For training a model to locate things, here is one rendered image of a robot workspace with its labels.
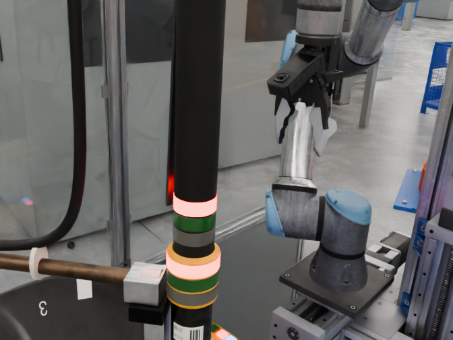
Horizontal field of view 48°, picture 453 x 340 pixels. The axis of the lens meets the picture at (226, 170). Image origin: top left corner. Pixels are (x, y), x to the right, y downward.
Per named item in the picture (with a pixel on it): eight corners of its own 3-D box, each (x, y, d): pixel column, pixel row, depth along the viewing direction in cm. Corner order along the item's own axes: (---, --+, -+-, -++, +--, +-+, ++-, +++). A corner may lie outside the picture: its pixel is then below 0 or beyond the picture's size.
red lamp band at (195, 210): (168, 214, 38) (168, 200, 38) (178, 196, 41) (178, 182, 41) (212, 219, 38) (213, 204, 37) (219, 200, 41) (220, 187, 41)
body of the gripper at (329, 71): (341, 103, 94) (350, 36, 90) (315, 110, 88) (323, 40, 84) (307, 94, 99) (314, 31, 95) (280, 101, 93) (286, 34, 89)
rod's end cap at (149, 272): (136, 275, 42) (160, 278, 41) (143, 262, 43) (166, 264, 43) (137, 295, 42) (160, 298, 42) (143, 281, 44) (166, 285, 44)
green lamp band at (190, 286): (160, 289, 40) (160, 276, 40) (173, 260, 44) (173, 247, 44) (214, 296, 40) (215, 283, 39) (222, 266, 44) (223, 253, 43)
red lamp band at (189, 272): (160, 275, 40) (160, 262, 39) (173, 247, 44) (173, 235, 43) (215, 282, 39) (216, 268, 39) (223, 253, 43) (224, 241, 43)
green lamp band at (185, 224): (168, 229, 39) (168, 215, 38) (178, 210, 42) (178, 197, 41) (212, 235, 38) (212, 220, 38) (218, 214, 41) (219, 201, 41)
